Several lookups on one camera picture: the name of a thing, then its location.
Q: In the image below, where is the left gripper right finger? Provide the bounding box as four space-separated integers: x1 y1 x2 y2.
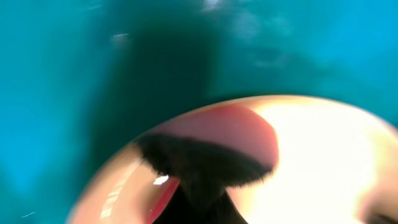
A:
205 192 248 224

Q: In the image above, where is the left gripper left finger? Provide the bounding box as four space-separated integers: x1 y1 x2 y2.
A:
152 187 201 224

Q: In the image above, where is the yellow-green plate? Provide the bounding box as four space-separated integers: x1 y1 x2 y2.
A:
67 95 397 224

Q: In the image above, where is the teal plastic serving tray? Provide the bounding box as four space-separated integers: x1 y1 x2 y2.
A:
1 0 397 223

